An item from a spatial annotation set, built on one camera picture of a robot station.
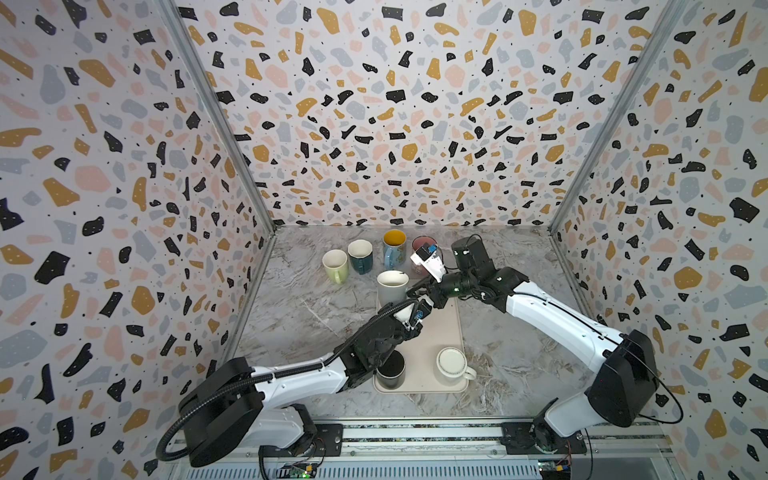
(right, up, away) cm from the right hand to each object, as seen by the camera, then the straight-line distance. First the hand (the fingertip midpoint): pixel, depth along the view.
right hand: (407, 287), depth 74 cm
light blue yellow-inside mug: (-4, +10, +28) cm, 30 cm away
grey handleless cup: (-4, 0, -1) cm, 4 cm away
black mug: (-4, -22, +1) cm, 22 cm away
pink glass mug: (+3, +12, +29) cm, 31 cm away
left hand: (+2, -1, +1) cm, 3 cm away
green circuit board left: (-26, -43, -4) cm, 50 cm away
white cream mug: (+12, -21, +6) cm, 25 cm away
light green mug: (-24, +5, +26) cm, 36 cm away
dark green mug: (-16, +9, +31) cm, 36 cm away
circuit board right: (+36, -43, -3) cm, 56 cm away
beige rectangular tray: (+8, -10, -3) cm, 13 cm away
